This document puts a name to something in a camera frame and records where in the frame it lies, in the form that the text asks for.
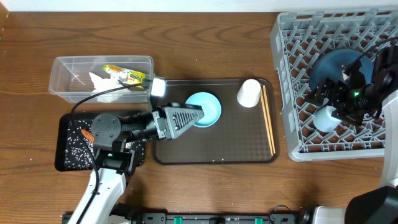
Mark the brown serving tray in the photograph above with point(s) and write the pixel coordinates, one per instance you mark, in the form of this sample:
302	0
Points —
238	137

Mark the left wooden chopstick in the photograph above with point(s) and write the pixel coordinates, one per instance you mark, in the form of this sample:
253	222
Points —
266	122

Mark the light blue cup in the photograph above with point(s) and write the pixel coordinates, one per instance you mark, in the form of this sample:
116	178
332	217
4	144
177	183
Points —
324	121

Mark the black plastic tray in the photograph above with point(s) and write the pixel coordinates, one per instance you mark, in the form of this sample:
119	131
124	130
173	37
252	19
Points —
83	121

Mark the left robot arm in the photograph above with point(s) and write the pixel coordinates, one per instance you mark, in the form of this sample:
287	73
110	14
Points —
114	163

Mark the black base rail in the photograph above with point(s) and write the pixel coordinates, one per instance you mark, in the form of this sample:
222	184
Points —
163	218

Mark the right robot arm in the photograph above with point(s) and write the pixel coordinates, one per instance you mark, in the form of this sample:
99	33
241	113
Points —
380	97

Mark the right wooden chopstick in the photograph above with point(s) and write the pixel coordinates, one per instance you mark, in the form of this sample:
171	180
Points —
269	124

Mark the grey dishwasher rack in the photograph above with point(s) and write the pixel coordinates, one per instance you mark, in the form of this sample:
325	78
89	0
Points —
298	39

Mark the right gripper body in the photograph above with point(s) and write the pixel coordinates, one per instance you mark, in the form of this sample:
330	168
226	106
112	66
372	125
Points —
350	102

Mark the orange carrot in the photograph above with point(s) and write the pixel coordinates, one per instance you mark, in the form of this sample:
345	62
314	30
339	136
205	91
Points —
88	135

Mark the light blue bowl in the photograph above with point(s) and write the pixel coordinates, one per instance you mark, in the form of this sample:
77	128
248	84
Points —
211	107

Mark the white rice pile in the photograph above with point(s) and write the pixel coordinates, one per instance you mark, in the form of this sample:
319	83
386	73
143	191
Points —
77	158

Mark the yellow-green snack wrapper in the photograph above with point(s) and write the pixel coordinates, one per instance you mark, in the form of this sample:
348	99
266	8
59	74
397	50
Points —
124	76

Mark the wooden chopstick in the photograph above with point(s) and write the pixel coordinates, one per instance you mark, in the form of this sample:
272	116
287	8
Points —
266	122
269	124

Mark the white cup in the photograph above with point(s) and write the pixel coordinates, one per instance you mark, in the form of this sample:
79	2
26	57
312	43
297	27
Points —
249	93

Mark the clear plastic bin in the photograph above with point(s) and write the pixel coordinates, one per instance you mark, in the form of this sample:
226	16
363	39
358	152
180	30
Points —
70	78

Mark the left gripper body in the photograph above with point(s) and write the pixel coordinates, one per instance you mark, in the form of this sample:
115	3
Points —
160	123

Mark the dark blue plate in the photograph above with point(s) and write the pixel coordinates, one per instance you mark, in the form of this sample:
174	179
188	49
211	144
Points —
331	66

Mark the white napkin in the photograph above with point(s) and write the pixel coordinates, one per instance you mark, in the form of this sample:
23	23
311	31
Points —
103	84

